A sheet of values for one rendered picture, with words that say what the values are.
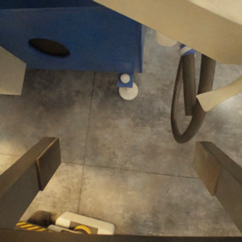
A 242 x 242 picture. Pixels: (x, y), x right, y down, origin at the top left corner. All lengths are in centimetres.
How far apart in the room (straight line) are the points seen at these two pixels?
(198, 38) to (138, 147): 79
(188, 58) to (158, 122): 60
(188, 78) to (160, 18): 20
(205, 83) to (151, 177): 70
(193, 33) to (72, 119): 89
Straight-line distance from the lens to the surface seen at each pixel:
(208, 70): 31
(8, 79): 86
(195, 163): 17
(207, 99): 20
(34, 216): 100
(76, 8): 52
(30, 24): 64
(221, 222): 107
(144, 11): 19
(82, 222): 93
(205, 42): 19
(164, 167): 94
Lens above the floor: 93
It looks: 80 degrees down
